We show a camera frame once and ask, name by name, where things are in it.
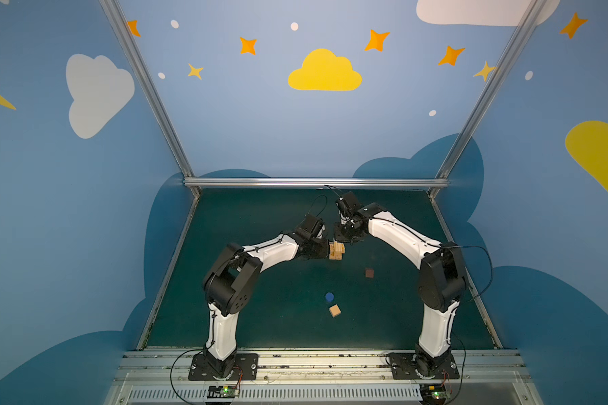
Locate right controller board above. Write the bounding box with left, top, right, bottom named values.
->
left=420, top=385, right=449, bottom=405

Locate diagonal aluminium post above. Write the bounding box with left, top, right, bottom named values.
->
left=99, top=0, right=194, bottom=184
left=428, top=0, right=548, bottom=202

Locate small wood cube front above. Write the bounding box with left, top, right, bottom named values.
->
left=329, top=305, right=341, bottom=317

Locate right diagonal aluminium post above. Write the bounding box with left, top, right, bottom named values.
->
left=428, top=0, right=548, bottom=202

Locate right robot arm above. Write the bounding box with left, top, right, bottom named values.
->
left=334, top=192, right=467, bottom=379

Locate rear horizontal aluminium bar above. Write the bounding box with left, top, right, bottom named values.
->
left=183, top=177, right=449, bottom=190

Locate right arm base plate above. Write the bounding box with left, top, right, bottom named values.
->
left=385, top=352, right=460, bottom=380

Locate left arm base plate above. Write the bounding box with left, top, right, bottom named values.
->
left=188, top=351, right=259, bottom=381

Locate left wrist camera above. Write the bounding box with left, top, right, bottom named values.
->
left=295, top=214, right=324, bottom=240

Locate controller board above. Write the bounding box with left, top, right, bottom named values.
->
left=420, top=385, right=449, bottom=405
left=207, top=386, right=240, bottom=399

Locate wide wood block front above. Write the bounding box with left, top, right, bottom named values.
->
left=329, top=241, right=346, bottom=257

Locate left diagonal aluminium post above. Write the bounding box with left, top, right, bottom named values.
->
left=99, top=0, right=194, bottom=184

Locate left controller board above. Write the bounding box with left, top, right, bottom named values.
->
left=207, top=386, right=240, bottom=399

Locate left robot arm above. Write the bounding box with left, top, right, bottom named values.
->
left=203, top=232, right=330, bottom=379

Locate aluminium rail front frame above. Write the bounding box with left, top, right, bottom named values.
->
left=105, top=349, right=542, bottom=404

